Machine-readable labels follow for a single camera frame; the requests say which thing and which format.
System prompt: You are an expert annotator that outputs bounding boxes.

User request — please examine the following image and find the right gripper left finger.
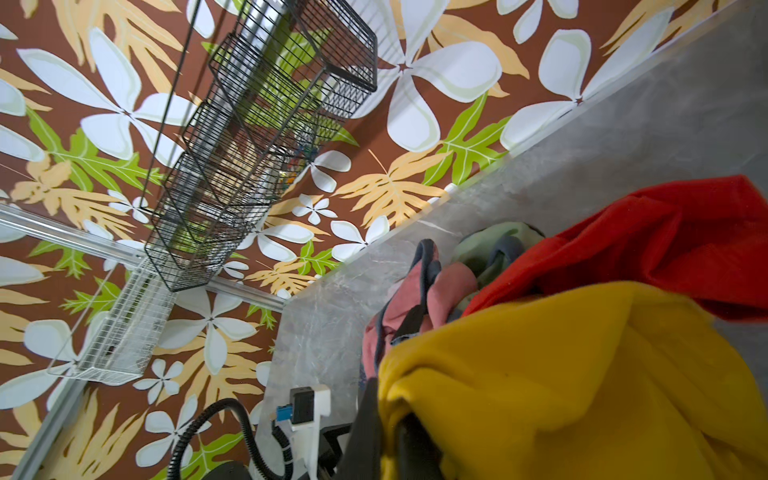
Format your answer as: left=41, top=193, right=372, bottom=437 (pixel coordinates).
left=335, top=378, right=383, bottom=480

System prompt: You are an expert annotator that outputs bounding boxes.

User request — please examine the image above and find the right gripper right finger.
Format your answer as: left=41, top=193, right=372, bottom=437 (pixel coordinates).
left=395, top=413, right=444, bottom=480

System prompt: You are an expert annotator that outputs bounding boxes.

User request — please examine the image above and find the yellow cloth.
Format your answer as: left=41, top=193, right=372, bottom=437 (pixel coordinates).
left=378, top=282, right=767, bottom=479

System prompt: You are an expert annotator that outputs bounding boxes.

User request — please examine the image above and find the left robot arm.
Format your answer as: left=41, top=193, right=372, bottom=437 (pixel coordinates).
left=165, top=398, right=295, bottom=479

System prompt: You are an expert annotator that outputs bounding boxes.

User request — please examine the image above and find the red cloth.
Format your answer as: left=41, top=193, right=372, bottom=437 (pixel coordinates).
left=465, top=175, right=767, bottom=322

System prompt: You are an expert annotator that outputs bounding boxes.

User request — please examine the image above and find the pink-red printed t-shirt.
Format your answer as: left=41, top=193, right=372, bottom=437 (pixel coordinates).
left=361, top=240, right=478, bottom=380

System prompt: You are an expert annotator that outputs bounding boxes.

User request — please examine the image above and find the light green grey-collared shirt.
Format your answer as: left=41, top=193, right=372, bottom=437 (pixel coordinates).
left=451, top=222, right=545, bottom=289

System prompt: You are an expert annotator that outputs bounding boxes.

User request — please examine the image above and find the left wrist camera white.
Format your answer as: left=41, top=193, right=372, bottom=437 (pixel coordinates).
left=277, top=384, right=331, bottom=479

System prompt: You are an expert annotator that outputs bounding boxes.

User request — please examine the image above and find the white wire basket left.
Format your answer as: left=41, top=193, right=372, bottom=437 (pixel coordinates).
left=46, top=258, right=176, bottom=385

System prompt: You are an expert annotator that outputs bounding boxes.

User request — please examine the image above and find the black wire basket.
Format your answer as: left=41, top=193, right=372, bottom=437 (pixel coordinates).
left=145, top=1, right=377, bottom=292

